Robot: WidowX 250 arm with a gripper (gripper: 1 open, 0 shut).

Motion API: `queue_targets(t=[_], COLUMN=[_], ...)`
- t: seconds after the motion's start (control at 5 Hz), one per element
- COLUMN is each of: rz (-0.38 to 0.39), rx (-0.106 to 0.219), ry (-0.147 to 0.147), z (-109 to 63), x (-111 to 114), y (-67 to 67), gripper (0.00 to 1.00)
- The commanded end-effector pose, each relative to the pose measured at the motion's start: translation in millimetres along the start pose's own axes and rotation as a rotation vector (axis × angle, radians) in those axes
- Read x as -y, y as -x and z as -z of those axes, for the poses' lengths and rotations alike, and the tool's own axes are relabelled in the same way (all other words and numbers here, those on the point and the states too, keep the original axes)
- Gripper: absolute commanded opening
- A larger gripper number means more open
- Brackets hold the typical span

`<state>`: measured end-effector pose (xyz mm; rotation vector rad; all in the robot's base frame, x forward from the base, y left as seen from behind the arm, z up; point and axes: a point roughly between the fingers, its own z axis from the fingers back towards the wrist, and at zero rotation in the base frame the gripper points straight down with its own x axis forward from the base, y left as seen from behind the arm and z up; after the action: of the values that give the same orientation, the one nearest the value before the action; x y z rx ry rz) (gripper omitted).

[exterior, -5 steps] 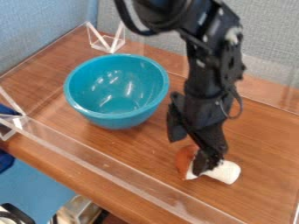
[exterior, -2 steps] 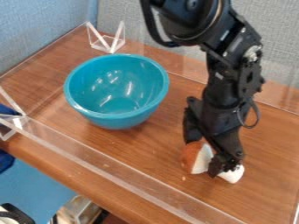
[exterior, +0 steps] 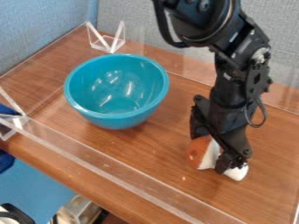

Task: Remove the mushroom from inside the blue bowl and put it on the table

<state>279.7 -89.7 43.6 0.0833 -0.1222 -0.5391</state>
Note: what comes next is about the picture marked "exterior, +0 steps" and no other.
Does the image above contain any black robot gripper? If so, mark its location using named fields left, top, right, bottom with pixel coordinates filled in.
left=190, top=94, right=258, bottom=175

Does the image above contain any brown and white toy mushroom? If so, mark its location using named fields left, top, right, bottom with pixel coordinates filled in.
left=187, top=136, right=249, bottom=181

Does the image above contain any blue plastic bowl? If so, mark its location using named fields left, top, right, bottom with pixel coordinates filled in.
left=63, top=53, right=170, bottom=130

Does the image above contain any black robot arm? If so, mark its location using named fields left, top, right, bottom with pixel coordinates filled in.
left=153, top=0, right=273, bottom=174

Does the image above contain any clear acrylic back barrier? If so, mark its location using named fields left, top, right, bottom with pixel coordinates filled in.
left=121, top=41, right=299, bottom=115

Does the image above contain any clear acrylic barrier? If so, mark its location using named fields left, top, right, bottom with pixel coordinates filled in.
left=121, top=41, right=299, bottom=115
left=0, top=86, right=250, bottom=224

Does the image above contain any clear plastic container below table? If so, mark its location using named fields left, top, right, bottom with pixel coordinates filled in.
left=48, top=195, right=102, bottom=224

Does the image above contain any clear acrylic front barrier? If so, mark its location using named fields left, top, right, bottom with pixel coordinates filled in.
left=0, top=86, right=250, bottom=224

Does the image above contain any blue cloth object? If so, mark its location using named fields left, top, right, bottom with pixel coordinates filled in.
left=0, top=103, right=22, bottom=175

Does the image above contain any black and white object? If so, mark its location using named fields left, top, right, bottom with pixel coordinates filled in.
left=0, top=203, right=36, bottom=224

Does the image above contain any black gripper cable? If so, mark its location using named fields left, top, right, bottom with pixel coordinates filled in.
left=242, top=97, right=269, bottom=129

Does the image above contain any clear acrylic corner bracket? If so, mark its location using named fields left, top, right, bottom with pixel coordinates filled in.
left=86, top=21, right=127, bottom=54

